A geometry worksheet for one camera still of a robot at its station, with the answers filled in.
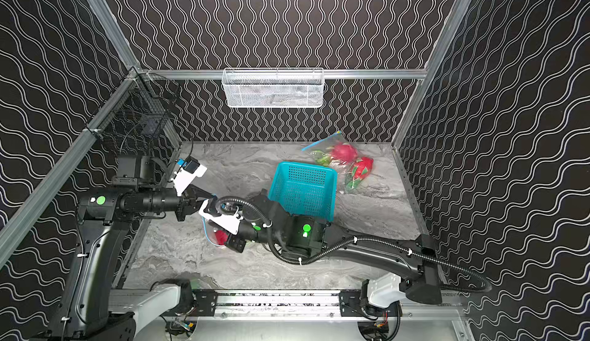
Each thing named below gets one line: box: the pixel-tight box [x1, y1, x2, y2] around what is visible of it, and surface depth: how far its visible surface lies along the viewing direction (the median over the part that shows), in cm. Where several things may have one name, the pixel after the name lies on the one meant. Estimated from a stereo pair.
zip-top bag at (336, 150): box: [301, 131, 374, 194], surface depth 107 cm
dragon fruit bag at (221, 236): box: [215, 229, 229, 245], surface depth 71 cm
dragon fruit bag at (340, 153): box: [314, 142, 359, 167], surface depth 108 cm
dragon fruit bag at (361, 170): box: [345, 156, 375, 191], surface depth 104 cm
